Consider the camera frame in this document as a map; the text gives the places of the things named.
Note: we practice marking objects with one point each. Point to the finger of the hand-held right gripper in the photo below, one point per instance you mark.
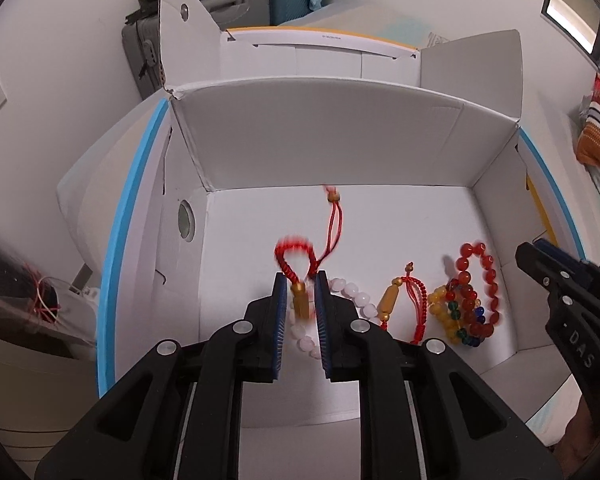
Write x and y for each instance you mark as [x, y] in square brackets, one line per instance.
[587, 272]
[532, 262]

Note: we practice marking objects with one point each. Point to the grey suitcase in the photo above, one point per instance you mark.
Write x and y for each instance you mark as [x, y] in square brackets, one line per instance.
[145, 45]

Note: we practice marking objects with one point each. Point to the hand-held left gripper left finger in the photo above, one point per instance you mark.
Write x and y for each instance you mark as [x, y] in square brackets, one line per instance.
[279, 320]

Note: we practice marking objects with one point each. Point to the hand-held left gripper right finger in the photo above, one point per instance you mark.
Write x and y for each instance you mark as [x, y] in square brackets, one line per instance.
[322, 320]

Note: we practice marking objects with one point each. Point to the blue yellow printed cardboard box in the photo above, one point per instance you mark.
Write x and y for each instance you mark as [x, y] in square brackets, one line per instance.
[330, 135]

